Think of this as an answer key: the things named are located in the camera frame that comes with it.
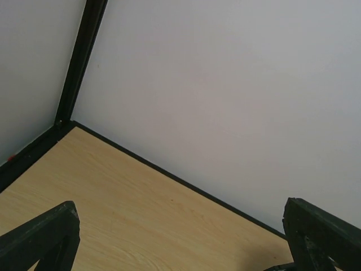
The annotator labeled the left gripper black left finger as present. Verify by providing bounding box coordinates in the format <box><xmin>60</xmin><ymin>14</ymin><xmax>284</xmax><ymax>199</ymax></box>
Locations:
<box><xmin>1</xmin><ymin>200</ymin><xmax>80</xmax><ymax>270</ymax></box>

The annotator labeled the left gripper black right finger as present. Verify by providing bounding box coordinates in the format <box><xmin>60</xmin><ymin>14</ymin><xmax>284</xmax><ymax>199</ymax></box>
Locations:
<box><xmin>283</xmin><ymin>198</ymin><xmax>360</xmax><ymax>270</ymax></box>

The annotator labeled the black enclosure frame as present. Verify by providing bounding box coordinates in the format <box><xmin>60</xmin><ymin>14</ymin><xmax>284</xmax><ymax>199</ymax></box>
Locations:
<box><xmin>1</xmin><ymin>1</ymin><xmax>285</xmax><ymax>238</ymax></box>

